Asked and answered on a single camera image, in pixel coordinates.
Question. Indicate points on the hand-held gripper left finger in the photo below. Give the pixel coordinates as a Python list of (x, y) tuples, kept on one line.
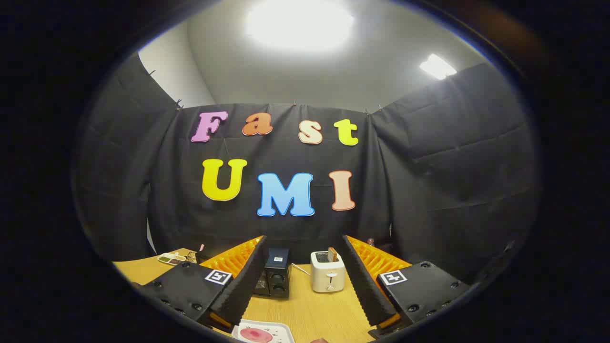
[(245, 286)]

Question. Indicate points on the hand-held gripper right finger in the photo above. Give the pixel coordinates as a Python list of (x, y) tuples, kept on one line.
[(364, 286)]

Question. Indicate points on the black toaster oven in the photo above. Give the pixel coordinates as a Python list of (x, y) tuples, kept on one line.
[(277, 276)]

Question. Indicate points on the pink ham slice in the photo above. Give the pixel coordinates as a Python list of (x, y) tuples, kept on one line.
[(256, 335)]

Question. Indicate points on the white rectangular food tray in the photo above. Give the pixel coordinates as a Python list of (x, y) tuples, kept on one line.
[(282, 328)]

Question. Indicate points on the white pop-up toaster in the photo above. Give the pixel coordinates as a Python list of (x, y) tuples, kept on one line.
[(328, 278)]

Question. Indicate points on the brown bread slice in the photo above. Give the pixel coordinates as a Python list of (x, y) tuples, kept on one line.
[(332, 255)]

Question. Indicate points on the white divided condiment dish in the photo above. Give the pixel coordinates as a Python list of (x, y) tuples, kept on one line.
[(171, 258)]

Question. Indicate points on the small ceiling light panel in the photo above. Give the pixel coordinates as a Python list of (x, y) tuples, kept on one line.
[(437, 66)]

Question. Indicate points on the large ceiling light panel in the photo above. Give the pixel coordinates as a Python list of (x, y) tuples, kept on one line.
[(300, 24)]

